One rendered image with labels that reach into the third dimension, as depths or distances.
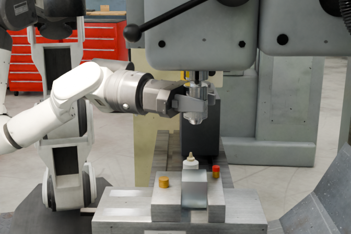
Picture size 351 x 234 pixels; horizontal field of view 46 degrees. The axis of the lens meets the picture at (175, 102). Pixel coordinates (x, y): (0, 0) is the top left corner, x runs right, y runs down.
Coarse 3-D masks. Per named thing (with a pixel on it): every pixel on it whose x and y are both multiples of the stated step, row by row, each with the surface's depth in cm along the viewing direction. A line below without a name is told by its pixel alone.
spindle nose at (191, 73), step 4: (184, 72) 78; (192, 72) 77; (200, 72) 77; (204, 72) 77; (184, 76) 79; (192, 76) 77; (200, 76) 77; (204, 76) 78; (192, 80) 77; (200, 80) 77
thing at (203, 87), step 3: (186, 84) 80; (189, 84) 80; (204, 84) 80; (186, 87) 79; (189, 87) 78; (192, 87) 78; (195, 87) 78; (198, 87) 78; (201, 87) 78; (204, 87) 78; (207, 87) 79; (186, 90) 79; (189, 90) 78; (192, 90) 78; (195, 90) 78; (198, 90) 78; (201, 90) 78; (204, 90) 78
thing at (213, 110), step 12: (216, 96) 130; (216, 108) 128; (180, 120) 138; (204, 120) 129; (216, 120) 129; (180, 132) 139; (192, 132) 130; (204, 132) 130; (216, 132) 130; (180, 144) 140; (192, 144) 131; (204, 144) 131; (216, 144) 131
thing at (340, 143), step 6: (348, 60) 99; (348, 66) 99; (348, 72) 99; (348, 78) 99; (348, 84) 99; (348, 90) 99; (348, 96) 99; (348, 102) 99; (342, 108) 103; (348, 108) 99; (342, 114) 103; (348, 114) 99; (342, 120) 103; (348, 120) 99; (342, 126) 103; (348, 126) 99; (342, 132) 103; (348, 132) 99; (342, 138) 103; (348, 138) 98; (342, 144) 103
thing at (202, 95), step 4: (184, 92) 79; (188, 92) 79; (192, 92) 78; (196, 92) 78; (200, 92) 78; (204, 92) 79; (188, 96) 79; (192, 96) 78; (196, 96) 78; (200, 96) 78; (204, 96) 79; (204, 100) 79; (184, 112) 80; (188, 112) 80; (192, 112) 79; (196, 112) 79; (200, 112) 79; (204, 112) 80; (184, 116) 81; (188, 116) 80; (192, 116) 79; (196, 116) 79; (200, 116) 79; (204, 116) 80
